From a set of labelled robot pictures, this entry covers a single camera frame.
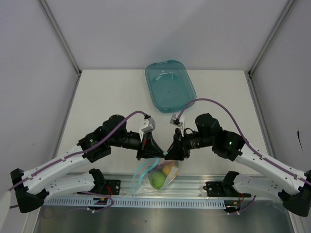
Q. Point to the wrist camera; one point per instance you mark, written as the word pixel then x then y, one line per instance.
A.
pixel 146 125
pixel 178 120

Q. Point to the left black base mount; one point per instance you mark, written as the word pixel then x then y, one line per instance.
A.
pixel 112 187

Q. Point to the light green toy cabbage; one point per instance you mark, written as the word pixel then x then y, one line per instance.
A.
pixel 157 179

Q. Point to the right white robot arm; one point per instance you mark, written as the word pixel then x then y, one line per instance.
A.
pixel 234 147

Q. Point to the teal plastic tray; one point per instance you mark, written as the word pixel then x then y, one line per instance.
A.
pixel 169 85

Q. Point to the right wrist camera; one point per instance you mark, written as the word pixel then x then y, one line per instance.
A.
pixel 178 120

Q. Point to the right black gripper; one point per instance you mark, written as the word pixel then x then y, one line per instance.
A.
pixel 179 150

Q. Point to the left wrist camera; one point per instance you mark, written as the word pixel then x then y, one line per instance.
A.
pixel 146 125

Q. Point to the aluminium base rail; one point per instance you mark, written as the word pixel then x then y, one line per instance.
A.
pixel 233 185

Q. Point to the white slotted cable duct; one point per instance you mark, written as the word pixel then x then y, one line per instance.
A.
pixel 137 202

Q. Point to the clear zip top bag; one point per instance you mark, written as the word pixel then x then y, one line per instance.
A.
pixel 140 181

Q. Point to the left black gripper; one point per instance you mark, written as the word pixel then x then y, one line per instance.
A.
pixel 149 147

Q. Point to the purple toy eggplant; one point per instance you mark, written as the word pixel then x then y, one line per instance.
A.
pixel 161 165

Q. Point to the yellow toy lemon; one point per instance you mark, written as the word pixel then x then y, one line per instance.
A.
pixel 167 169

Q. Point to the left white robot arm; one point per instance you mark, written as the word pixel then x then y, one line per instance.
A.
pixel 36 186

